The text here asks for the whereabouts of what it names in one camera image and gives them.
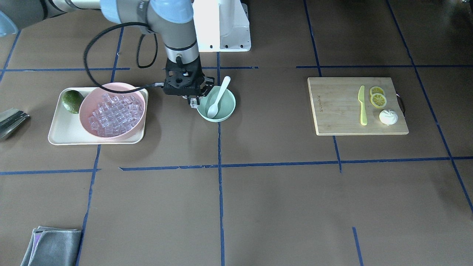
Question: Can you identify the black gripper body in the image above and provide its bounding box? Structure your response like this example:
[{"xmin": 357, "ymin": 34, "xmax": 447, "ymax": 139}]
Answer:
[{"xmin": 163, "ymin": 59, "xmax": 215, "ymax": 97}]

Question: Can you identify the white plastic spoon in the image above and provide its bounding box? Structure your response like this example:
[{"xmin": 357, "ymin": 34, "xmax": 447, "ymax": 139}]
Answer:
[{"xmin": 207, "ymin": 76, "xmax": 231, "ymax": 119}]

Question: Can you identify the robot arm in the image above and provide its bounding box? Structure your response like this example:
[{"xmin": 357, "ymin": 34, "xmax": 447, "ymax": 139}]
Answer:
[{"xmin": 0, "ymin": 0, "xmax": 214, "ymax": 108}]

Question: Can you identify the mint green bowl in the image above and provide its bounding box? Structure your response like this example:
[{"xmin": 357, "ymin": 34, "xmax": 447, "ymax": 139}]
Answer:
[{"xmin": 197, "ymin": 86, "xmax": 236, "ymax": 123}]

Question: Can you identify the pile of clear ice cubes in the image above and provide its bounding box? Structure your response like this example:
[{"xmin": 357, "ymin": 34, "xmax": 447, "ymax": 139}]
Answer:
[{"xmin": 86, "ymin": 93, "xmax": 144, "ymax": 137}]

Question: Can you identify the pink bowl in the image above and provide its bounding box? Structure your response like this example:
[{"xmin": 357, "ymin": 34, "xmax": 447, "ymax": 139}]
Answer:
[{"xmin": 69, "ymin": 87, "xmax": 149, "ymax": 145}]

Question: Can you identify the stainless steel ice scoop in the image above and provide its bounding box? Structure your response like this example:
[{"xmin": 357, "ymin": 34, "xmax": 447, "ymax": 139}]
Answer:
[{"xmin": 0, "ymin": 108, "xmax": 30, "ymax": 141}]

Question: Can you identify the green avocado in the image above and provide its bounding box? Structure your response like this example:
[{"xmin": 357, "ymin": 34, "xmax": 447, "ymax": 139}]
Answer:
[{"xmin": 61, "ymin": 90, "xmax": 85, "ymax": 114}]

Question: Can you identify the cream plastic tray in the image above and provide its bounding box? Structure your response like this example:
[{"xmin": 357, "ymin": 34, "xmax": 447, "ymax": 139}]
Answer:
[{"xmin": 48, "ymin": 86, "xmax": 146, "ymax": 146}]

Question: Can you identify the wooden cutting board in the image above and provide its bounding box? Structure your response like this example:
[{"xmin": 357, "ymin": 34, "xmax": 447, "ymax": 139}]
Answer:
[{"xmin": 307, "ymin": 77, "xmax": 409, "ymax": 135}]

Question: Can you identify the yellow plastic knife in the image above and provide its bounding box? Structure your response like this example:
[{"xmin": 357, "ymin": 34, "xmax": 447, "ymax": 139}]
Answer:
[{"xmin": 357, "ymin": 85, "xmax": 368, "ymax": 126}]

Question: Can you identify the lemon slice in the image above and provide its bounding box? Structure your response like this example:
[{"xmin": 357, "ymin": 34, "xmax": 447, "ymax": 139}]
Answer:
[
  {"xmin": 370, "ymin": 93, "xmax": 387, "ymax": 108},
  {"xmin": 370, "ymin": 86, "xmax": 385, "ymax": 95}
]

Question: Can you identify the grey folded cloth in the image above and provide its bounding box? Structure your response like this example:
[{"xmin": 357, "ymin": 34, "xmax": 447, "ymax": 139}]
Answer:
[{"xmin": 20, "ymin": 226, "xmax": 82, "ymax": 266}]

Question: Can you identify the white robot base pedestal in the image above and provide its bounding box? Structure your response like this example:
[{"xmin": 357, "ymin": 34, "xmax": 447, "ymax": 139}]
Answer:
[{"xmin": 193, "ymin": 0, "xmax": 252, "ymax": 52}]

